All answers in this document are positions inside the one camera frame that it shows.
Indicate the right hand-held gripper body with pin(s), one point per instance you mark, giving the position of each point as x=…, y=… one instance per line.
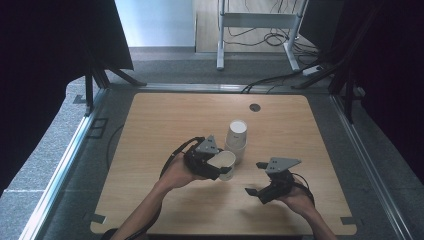
x=276, y=181

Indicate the person's right hand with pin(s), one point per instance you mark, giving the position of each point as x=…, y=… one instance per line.
x=298, y=200

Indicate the white power strip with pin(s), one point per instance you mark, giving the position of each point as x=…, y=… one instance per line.
x=312, y=70

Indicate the black tripod stand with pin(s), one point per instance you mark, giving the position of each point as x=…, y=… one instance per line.
x=343, y=63
x=96, y=76

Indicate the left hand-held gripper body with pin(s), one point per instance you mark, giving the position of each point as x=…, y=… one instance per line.
x=201, y=160

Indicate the person's left hand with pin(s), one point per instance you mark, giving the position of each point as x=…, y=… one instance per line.
x=178, y=173

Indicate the white metal stand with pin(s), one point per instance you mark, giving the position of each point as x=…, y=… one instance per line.
x=255, y=20

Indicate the metal floor rail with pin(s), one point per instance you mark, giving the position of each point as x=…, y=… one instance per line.
x=200, y=87
x=63, y=166
x=370, y=166

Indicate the dark curtain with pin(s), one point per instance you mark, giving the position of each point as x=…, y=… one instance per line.
x=40, y=66
x=393, y=66

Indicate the round table grommet hole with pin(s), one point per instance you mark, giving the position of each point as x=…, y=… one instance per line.
x=254, y=107

